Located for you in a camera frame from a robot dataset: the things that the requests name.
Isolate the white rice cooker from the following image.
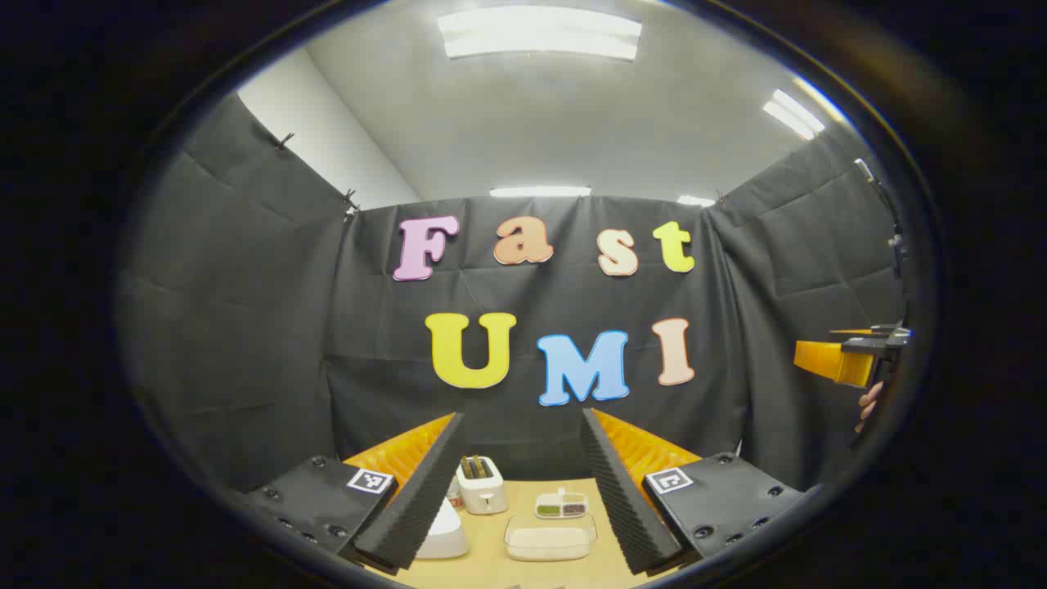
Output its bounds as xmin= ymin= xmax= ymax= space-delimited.
xmin=413 ymin=495 xmax=470 ymax=560

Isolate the black backdrop cloth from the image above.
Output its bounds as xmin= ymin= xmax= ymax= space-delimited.
xmin=119 ymin=90 xmax=909 ymax=500

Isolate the clear container of rice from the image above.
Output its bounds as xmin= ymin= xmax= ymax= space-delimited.
xmin=503 ymin=513 xmax=598 ymax=562

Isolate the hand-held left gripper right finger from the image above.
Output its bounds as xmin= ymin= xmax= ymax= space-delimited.
xmin=579 ymin=407 xmax=807 ymax=578

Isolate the white divided grain dish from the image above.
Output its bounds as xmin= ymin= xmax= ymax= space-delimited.
xmin=535 ymin=488 xmax=590 ymax=520

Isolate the white chopstick holder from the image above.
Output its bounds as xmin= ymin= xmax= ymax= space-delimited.
xmin=456 ymin=455 xmax=509 ymax=515

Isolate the metal stand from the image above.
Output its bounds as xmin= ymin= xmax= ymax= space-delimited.
xmin=855 ymin=158 xmax=905 ymax=279

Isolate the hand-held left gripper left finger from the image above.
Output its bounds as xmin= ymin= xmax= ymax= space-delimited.
xmin=245 ymin=411 xmax=467 ymax=576

